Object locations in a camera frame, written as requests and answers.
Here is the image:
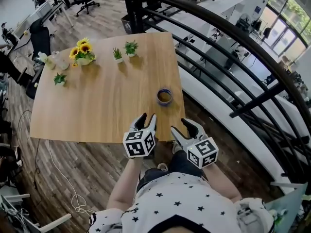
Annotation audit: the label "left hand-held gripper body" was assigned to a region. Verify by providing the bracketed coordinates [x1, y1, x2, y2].
[122, 127, 156, 159]

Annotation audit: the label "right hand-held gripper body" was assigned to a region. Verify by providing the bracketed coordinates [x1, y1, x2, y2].
[184, 134, 219, 169]

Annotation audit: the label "blue roll of tape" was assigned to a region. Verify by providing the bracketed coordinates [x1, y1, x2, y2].
[156, 88, 174, 107]

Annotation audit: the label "person's left forearm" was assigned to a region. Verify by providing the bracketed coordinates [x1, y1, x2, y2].
[106, 157, 144, 211]

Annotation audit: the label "person's right forearm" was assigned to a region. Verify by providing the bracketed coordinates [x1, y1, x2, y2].
[202, 163, 242, 203]

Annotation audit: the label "person's dark jeans legs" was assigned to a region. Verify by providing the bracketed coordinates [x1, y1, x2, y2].
[136, 150, 209, 194]

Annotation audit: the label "white star-print shirt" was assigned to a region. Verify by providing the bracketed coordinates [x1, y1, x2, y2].
[88, 171, 275, 233]

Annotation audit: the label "small green plant white pot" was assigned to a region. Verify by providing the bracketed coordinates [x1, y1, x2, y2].
[123, 40, 139, 58]
[112, 47, 124, 64]
[53, 72, 67, 87]

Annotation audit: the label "black curved metal railing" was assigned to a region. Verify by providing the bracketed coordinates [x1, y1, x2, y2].
[121, 0, 311, 186]

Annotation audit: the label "sunflower bouquet in white pot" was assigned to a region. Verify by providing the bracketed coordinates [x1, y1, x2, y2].
[69, 37, 97, 67]

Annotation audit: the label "black bin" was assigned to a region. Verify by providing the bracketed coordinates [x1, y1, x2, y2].
[121, 14, 137, 35]

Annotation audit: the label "clear plastic bottle yellow liquid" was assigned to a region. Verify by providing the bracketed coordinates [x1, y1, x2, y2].
[37, 51, 56, 70]

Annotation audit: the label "white cable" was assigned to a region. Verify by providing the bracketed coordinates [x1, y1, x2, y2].
[14, 110, 97, 215]

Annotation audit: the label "black cable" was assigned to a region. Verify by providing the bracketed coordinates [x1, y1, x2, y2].
[33, 138, 42, 191]

